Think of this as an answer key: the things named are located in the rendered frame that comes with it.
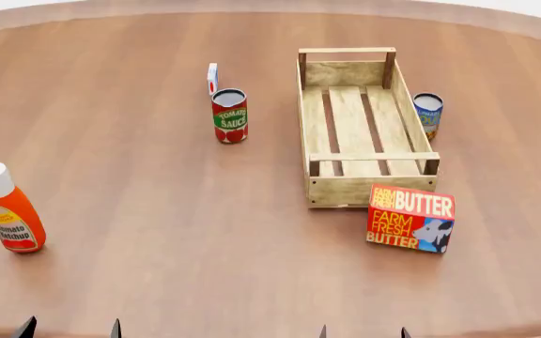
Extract red butter box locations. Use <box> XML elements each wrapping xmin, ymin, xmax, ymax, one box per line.
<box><xmin>365</xmin><ymin>183</ymin><xmax>456</xmax><ymax>254</ymax></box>

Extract wooden slatted crate tray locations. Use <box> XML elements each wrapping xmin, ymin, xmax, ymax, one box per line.
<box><xmin>296</xmin><ymin>46</ymin><xmax>441</xmax><ymax>209</ymax></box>

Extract orange tomato ketchup bottle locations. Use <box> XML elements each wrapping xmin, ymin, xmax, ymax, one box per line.
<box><xmin>0</xmin><ymin>161</ymin><xmax>48</xmax><ymax>254</ymax></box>

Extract blue alphabet soup can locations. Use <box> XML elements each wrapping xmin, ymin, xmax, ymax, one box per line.
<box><xmin>412</xmin><ymin>92</ymin><xmax>445</xmax><ymax>143</ymax></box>

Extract red tomato sauce can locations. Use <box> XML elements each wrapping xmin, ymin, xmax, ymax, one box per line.
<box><xmin>210</xmin><ymin>87</ymin><xmax>250</xmax><ymax>145</ymax></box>

